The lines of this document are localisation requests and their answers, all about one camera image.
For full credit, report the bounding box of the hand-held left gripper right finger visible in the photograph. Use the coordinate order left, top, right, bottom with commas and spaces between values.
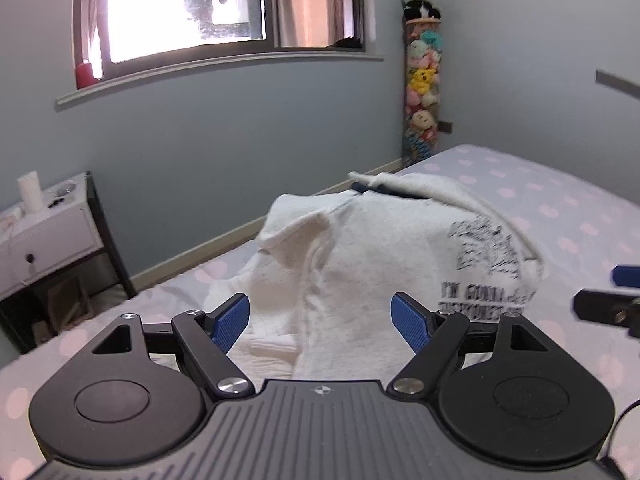
387, 292, 548, 397

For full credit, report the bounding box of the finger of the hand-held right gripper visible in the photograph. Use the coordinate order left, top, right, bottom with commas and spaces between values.
573, 287, 640, 338
611, 264, 640, 290

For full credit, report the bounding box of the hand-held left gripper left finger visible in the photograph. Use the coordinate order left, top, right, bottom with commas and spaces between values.
92, 294, 253, 400

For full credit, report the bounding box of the light grey printed sweatshirt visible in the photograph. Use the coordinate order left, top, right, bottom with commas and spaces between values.
200, 171, 548, 386

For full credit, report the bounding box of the wooden baseboard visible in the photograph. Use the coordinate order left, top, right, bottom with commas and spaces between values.
130, 157, 406, 291

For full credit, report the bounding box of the white nightstand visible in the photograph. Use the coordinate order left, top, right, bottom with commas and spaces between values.
0, 171, 138, 356

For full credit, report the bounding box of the small dark object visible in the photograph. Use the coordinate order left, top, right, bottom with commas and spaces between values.
47, 183, 76, 208

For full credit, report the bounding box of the column of stuffed toys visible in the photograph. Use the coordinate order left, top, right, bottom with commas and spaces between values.
402, 17, 443, 166

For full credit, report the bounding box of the grey windowsill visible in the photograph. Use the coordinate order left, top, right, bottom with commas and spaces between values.
55, 52, 386, 107

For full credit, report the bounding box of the panda plush toy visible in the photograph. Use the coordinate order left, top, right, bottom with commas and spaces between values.
401, 0, 442, 22

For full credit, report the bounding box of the black cable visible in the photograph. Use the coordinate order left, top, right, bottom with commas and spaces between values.
597, 400, 640, 480

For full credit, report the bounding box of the window with dark frame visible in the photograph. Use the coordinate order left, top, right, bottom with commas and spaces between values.
72, 0, 378, 86

